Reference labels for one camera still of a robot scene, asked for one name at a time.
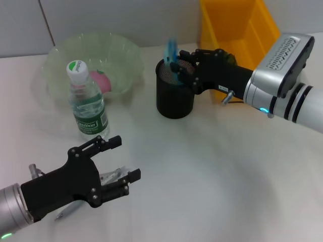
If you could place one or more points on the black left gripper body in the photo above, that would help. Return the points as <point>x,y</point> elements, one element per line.
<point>68,186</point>

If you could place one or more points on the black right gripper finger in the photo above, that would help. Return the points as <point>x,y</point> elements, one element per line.
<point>184,75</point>
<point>194,56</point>

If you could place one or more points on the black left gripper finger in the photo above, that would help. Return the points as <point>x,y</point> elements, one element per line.
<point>106,143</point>
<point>121,185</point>

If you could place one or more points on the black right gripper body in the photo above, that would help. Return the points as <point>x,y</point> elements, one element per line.
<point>219,73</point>

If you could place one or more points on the grey white pen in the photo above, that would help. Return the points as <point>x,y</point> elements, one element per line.
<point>68,210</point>

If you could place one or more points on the clear water bottle green label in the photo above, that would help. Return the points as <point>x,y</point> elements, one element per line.
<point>88,111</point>

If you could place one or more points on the pink peach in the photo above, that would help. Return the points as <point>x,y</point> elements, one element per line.
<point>102,82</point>

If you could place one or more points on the clear plastic ruler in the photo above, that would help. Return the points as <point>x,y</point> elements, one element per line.
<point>111,175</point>

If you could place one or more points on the black mesh pen cup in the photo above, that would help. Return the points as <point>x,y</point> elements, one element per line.
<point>174,103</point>

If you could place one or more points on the translucent green fruit bowl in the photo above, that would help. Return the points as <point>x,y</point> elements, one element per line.
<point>121,58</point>

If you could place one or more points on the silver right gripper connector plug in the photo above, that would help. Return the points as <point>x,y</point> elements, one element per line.
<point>227,97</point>

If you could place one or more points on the yellow plastic bin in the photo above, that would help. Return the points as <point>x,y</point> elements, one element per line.
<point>234,25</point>

